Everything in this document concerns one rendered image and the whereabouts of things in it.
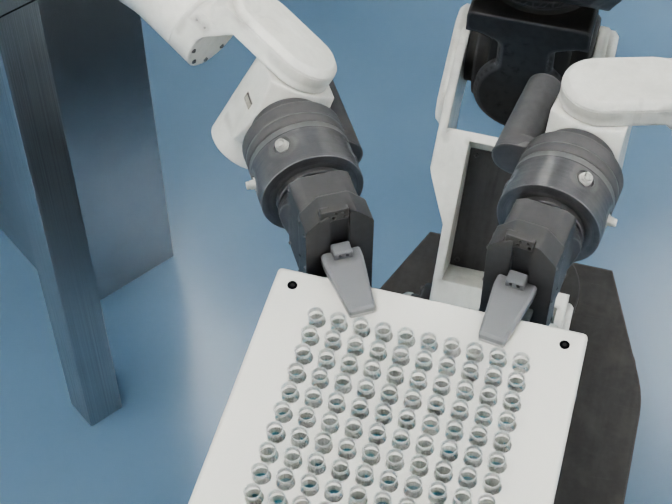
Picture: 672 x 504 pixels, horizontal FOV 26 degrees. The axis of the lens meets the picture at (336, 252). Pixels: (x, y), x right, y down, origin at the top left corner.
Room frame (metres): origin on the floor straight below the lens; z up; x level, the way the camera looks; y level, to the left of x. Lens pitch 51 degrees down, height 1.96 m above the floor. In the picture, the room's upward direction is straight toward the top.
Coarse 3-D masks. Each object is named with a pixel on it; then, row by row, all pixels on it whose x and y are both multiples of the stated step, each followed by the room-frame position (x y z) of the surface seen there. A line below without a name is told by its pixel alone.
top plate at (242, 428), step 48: (288, 288) 0.69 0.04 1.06; (288, 336) 0.64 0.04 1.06; (528, 336) 0.64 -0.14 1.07; (576, 336) 0.64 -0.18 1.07; (240, 384) 0.60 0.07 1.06; (432, 384) 0.60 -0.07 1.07; (480, 384) 0.60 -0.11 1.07; (528, 384) 0.60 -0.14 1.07; (576, 384) 0.60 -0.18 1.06; (240, 432) 0.56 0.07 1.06; (288, 432) 0.56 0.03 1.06; (336, 432) 0.56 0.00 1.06; (528, 432) 0.56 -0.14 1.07; (240, 480) 0.52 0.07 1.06; (432, 480) 0.52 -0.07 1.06; (480, 480) 0.52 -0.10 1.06; (528, 480) 0.52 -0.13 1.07
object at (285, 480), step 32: (320, 352) 0.62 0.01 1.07; (352, 352) 0.62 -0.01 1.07; (384, 352) 0.62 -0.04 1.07; (320, 384) 0.59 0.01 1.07; (384, 384) 0.59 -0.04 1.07; (416, 384) 0.59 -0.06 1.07; (448, 384) 0.59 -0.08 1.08; (352, 416) 0.57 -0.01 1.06; (384, 416) 0.56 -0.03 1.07; (480, 416) 0.57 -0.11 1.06; (288, 448) 0.54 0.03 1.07; (320, 448) 0.54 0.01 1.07; (352, 448) 0.54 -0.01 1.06; (416, 448) 0.54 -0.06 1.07; (448, 448) 0.54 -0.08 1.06; (480, 448) 0.54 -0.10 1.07; (288, 480) 0.52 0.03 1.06; (384, 480) 0.52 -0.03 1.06; (416, 480) 0.51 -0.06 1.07; (448, 480) 0.52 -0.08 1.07
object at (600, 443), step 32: (416, 256) 1.44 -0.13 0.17; (384, 288) 1.37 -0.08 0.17; (416, 288) 1.37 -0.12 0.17; (576, 288) 1.36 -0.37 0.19; (608, 288) 1.37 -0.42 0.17; (576, 320) 1.31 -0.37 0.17; (608, 320) 1.31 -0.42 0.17; (608, 352) 1.25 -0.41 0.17; (608, 384) 1.20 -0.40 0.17; (576, 416) 1.14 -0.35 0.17; (608, 416) 1.14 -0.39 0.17; (576, 448) 1.09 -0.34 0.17; (608, 448) 1.09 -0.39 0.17; (576, 480) 1.04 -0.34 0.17; (608, 480) 1.04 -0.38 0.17
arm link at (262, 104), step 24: (264, 72) 0.90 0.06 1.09; (240, 96) 0.90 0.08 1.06; (264, 96) 0.87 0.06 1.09; (288, 96) 0.88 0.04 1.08; (312, 96) 0.88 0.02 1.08; (336, 96) 0.92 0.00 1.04; (216, 120) 0.91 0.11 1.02; (240, 120) 0.88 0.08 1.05; (264, 120) 0.84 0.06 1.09; (288, 120) 0.84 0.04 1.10; (312, 120) 0.84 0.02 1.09; (336, 120) 0.85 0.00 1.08; (216, 144) 0.88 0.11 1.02; (240, 144) 0.87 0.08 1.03
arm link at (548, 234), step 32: (544, 160) 0.79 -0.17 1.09; (576, 160) 0.79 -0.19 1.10; (512, 192) 0.77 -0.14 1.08; (544, 192) 0.76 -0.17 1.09; (576, 192) 0.76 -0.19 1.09; (608, 192) 0.78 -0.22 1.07; (512, 224) 0.71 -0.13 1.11; (544, 224) 0.72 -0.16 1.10; (576, 224) 0.75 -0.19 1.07; (608, 224) 0.76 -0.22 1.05; (512, 256) 0.70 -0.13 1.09; (544, 256) 0.68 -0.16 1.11; (576, 256) 0.73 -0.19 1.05; (544, 288) 0.68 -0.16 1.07; (544, 320) 0.68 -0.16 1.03
